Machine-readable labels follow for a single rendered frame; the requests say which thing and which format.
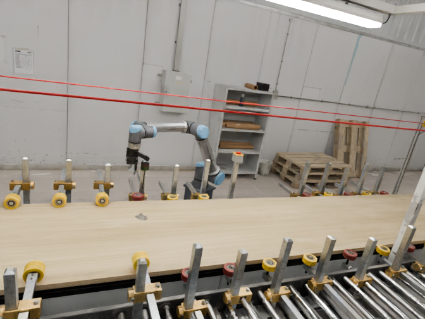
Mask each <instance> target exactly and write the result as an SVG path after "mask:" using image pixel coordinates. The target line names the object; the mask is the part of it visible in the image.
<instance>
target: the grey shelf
mask: <svg viewBox="0 0 425 319"><path fill-rule="evenodd" d="M258 93H259V94H258ZM242 94H245V98H244V101H253V102H257V104H261V105H268V106H258V105H257V107H253V106H239V105H235V104H226V102H224V101H226V99H237V100H240V97H241V95H242ZM213 99H217V100H223V101H212V108H211V109H222V110H229V111H241V112H248V113H260V114H267V115H270V113H271V108H272V107H269V106H272V104H273V99H274V93H273V92H269V91H268V92H267V91H260V90H256V91H255V90H253V89H249V88H246V87H240V86H235V85H226V84H217V83H216V84H215V88H214V96H213ZM223 120H236V121H245V122H253V123H255V124H259V125H260V126H261V127H260V129H259V130H247V129H239V128H225V127H224V126H222V124H223ZM268 122H269V116H258V115H245V114H238V113H225V112H218V111H211V116H210V121H209V128H208V129H209V135H208V139H209V142H210V145H211V149H212V152H213V155H214V159H215V161H216V164H217V165H218V166H219V168H220V170H221V171H222V172H223V173H225V174H232V170H233V164H234V161H232V160H231V159H232V156H233V152H241V153H242V154H243V155H244V156H243V162H242V163H240V164H239V167H238V173H237V174H255V178H254V180H256V177H257V171H258V168H259V163H260V159H261V154H262V149H263V145H264V140H265V136H266V131H267V127H268ZM249 137H250V138H249ZM219 141H233V142H249V143H250V145H253V146H254V148H253V149H225V148H219V147H218V146H219Z"/></svg>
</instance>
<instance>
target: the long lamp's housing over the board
mask: <svg viewBox="0 0 425 319"><path fill-rule="evenodd" d="M298 1H302V2H305V3H309V4H313V5H316V6H320V7H322V8H326V9H330V10H333V11H337V12H341V13H345V14H347V15H351V16H355V17H358V18H362V19H365V20H369V21H372V22H376V23H379V24H380V26H379V27H368V28H381V27H382V24H383V22H384V20H383V15H379V14H377V13H373V12H370V11H366V10H364V9H360V8H356V7H353V6H350V5H347V4H343V3H339V2H337V1H333V0H298Z"/></svg>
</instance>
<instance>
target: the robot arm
mask: <svg viewBox="0 0 425 319"><path fill-rule="evenodd" d="M157 132H181V133H186V134H192V135H194V136H195V139H196V140H197V143H198V146H199V149H200V153H201V155H202V158H203V160H204V161H199V162H197V164H196V166H195V175H194V179H193V181H192V185H193V187H194V188H195V189H200V187H201V183H202V175H203V171H204V163H205V159H209V160H210V161H211V163H210V167H209V175H208V179H207V186H206V189H208V187H209V184H208V182H211V183H213V184H214V185H220V184H221V183H222V182H223V180H224V179H225V173H223V172H222V171H221V170H220V168H219V166H218V165H217V164H216V161H215V159H214V155H213V151H212V149H211V145H210V142H209V139H208V135H209V129H208V128H207V127H206V126H205V125H201V124H199V123H196V122H191V121H187V120H182V121H180V122H138V121H133V122H132V123H131V125H130V129H129V137H128V147H127V148H126V163H127V164H129V165H131V166H129V167H128V171H130V172H133V175H135V173H136V171H137V163H138V157H141V158H142V159H144V160H146V161H149V160H150V158H149V157H148V156H146V155H144V154H142V153H140V152H138V151H139V149H140V145H141V139H147V138H153V137H155V136H156V135H157Z"/></svg>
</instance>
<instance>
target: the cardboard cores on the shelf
mask: <svg viewBox="0 0 425 319"><path fill-rule="evenodd" d="M226 100H227V101H234V102H240V100H237V99H226ZM244 103H250V104H243V106H253V107H257V105H252V104H257V102H253V101H244ZM226 104H235V105H239V103H230V102H226ZM222 126H224V127H225V128H239V129H247V130H259V129H260V127H261V126H260V125H259V124H255V123H253V122H245V121H236V120H223V124H222ZM218 147H219V148H225V149H253V148H254V146H253V145H250V143H249V142H233V141H219V146H218Z"/></svg>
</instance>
